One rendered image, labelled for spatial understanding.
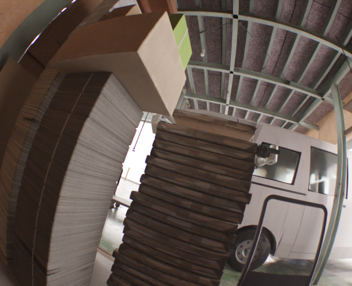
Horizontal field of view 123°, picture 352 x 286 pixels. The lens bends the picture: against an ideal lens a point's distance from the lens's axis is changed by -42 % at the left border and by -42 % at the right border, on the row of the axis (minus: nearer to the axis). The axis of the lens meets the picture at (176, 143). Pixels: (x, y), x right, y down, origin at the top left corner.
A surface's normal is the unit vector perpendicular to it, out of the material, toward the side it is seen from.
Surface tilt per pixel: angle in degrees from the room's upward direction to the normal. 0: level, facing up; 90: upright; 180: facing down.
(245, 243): 86
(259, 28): 180
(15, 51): 90
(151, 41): 90
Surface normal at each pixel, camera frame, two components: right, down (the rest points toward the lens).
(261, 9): -0.31, 0.92
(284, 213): -0.20, -0.31
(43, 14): 0.93, 0.24
